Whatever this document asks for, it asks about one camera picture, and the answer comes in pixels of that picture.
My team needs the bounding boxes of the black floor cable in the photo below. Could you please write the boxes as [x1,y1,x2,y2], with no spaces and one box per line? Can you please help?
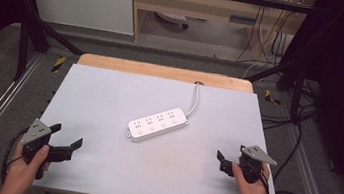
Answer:
[269,119,321,194]

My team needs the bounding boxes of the yellow black floor tape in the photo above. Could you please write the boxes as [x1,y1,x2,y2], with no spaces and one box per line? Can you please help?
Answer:
[263,88,284,106]
[50,54,67,75]

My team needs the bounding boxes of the white power strip cable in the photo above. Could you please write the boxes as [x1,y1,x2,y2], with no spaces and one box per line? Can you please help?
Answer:
[185,80,202,118]

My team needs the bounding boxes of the white power strip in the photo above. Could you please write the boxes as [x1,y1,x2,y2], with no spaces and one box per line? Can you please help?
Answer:
[125,101,192,149]

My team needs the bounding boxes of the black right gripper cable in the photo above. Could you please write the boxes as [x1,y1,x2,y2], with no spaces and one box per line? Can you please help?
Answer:
[257,171,275,194]

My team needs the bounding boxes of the white chair base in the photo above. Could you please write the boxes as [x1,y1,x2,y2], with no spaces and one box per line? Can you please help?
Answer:
[152,10,191,30]

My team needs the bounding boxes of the wooden desk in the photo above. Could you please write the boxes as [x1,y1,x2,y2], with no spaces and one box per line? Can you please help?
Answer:
[122,0,318,67]

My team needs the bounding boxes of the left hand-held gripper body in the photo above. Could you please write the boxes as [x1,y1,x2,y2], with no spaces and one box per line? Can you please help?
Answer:
[17,116,55,167]

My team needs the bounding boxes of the person's left hand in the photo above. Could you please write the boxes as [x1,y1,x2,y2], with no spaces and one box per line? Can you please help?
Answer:
[0,139,54,194]

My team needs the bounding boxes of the wooden table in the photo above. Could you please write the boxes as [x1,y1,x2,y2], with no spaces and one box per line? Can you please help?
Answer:
[76,51,257,95]

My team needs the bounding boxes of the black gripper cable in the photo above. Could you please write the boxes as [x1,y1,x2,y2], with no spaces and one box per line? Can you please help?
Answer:
[257,171,275,194]
[0,125,30,186]

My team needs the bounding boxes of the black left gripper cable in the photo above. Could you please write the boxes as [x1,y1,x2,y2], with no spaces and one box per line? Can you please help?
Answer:
[0,125,30,186]

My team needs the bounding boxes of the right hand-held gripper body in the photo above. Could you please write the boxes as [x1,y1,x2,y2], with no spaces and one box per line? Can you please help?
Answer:
[235,143,280,187]

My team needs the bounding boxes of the bundle of hanging cables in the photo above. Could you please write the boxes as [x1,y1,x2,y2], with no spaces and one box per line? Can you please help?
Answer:
[235,0,305,71]

